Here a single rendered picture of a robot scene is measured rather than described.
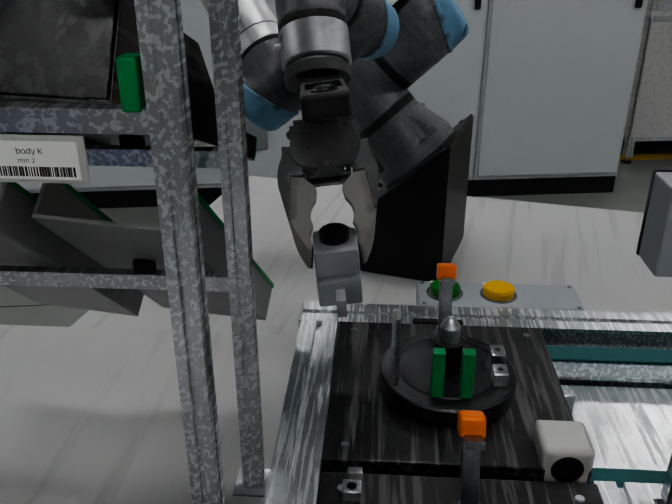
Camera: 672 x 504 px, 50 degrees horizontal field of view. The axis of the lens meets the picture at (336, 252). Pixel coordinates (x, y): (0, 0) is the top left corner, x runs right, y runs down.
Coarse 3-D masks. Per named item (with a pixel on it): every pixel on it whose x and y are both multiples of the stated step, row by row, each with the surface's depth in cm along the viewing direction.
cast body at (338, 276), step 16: (336, 224) 71; (320, 240) 71; (336, 240) 70; (352, 240) 70; (320, 256) 69; (336, 256) 69; (352, 256) 69; (320, 272) 70; (336, 272) 70; (352, 272) 70; (320, 288) 70; (336, 288) 70; (352, 288) 71; (320, 304) 71; (336, 304) 69
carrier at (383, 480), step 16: (320, 480) 62; (336, 480) 62; (368, 480) 62; (384, 480) 62; (400, 480) 62; (416, 480) 62; (432, 480) 62; (448, 480) 62; (480, 480) 62; (496, 480) 62; (512, 480) 62; (320, 496) 60; (336, 496) 60; (368, 496) 60; (384, 496) 60; (400, 496) 60; (416, 496) 60; (432, 496) 60; (448, 496) 60; (480, 496) 60; (496, 496) 60; (512, 496) 60; (528, 496) 60; (544, 496) 60; (560, 496) 60; (576, 496) 60; (592, 496) 60
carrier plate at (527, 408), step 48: (336, 336) 83; (384, 336) 83; (480, 336) 83; (528, 336) 83; (336, 384) 74; (528, 384) 74; (336, 432) 68; (384, 432) 68; (432, 432) 68; (528, 432) 68; (528, 480) 64
